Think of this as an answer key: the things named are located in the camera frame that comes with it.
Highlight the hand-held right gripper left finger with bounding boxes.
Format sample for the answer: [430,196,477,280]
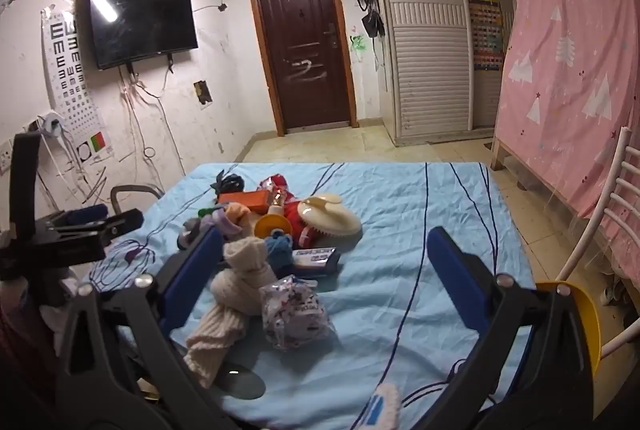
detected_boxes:
[54,225,241,430]

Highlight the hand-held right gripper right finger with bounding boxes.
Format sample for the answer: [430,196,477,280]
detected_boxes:
[426,226,596,430]

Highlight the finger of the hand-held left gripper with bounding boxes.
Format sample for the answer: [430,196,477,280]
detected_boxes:
[64,204,110,225]
[47,209,146,243]

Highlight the cream knitted sock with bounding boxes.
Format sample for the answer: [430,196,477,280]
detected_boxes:
[183,237,276,388]

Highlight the cream round brush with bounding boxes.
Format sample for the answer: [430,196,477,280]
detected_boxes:
[297,193,362,241]

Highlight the yellow bin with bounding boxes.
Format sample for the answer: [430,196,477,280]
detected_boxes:
[535,281,602,381]

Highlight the grey metal chair back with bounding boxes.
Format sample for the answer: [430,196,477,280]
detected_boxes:
[110,184,165,215]

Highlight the grey sock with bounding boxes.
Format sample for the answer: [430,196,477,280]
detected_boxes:
[177,217,211,251]

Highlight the purple white sock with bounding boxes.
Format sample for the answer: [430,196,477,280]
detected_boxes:
[215,204,251,241]

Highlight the light blue bedsheet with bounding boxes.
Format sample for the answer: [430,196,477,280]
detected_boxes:
[82,161,538,430]

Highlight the orange box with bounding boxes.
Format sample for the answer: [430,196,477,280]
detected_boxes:
[217,190,271,213]

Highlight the yellow disc toy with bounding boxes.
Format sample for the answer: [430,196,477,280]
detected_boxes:
[254,192,293,241]

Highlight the printed clear plastic bag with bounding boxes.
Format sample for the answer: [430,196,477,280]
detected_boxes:
[259,275,337,352]

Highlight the red plastic bag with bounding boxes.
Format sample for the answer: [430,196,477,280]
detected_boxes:
[284,202,326,251]

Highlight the black white small box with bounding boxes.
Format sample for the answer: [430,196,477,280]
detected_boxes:
[291,247,342,278]

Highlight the grey round disc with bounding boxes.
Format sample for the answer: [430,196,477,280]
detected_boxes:
[222,362,266,401]

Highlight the eye chart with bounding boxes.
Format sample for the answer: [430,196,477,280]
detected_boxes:
[41,7,115,161]

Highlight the white blue fuzzy cloth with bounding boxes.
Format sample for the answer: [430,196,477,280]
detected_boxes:
[366,382,402,430]

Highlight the white metal chair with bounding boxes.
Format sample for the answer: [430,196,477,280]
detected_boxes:
[555,127,640,361]

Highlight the white slatted wardrobe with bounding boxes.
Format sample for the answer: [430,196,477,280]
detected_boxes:
[367,0,516,147]

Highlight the pink printed curtain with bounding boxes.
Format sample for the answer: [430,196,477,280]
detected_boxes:
[495,0,640,281]

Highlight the colourful grid poster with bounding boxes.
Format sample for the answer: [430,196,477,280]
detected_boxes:
[469,0,502,71]

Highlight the brown door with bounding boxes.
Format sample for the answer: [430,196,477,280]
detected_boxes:
[245,0,358,135]

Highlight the white wall device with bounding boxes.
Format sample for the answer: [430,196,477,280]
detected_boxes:
[37,110,66,138]

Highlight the white wall cables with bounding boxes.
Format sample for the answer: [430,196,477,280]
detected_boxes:
[117,70,176,161]

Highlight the wooden bed frame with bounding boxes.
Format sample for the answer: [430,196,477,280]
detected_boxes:
[490,0,536,191]

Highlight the black wall television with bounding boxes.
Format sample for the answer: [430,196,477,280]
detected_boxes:
[88,0,199,70]

